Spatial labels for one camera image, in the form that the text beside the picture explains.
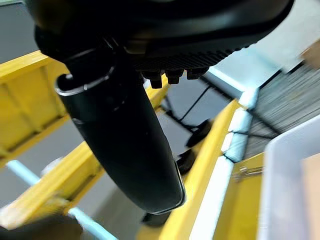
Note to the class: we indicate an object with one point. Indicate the white plastic box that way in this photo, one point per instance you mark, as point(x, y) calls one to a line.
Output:
point(282, 190)

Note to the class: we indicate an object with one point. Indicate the brown cardboard box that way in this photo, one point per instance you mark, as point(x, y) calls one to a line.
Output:
point(312, 56)

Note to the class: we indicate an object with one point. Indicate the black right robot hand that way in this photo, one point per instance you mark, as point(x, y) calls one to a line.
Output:
point(120, 140)

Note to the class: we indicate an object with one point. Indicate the black sole-shaped part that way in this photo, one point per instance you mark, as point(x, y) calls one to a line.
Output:
point(155, 220)
point(186, 162)
point(200, 133)

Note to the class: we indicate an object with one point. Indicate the light blue metal beam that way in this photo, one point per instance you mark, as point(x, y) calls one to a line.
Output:
point(237, 140)
point(22, 172)

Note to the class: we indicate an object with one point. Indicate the yellow metal shelf rack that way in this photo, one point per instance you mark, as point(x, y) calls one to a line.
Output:
point(27, 100)

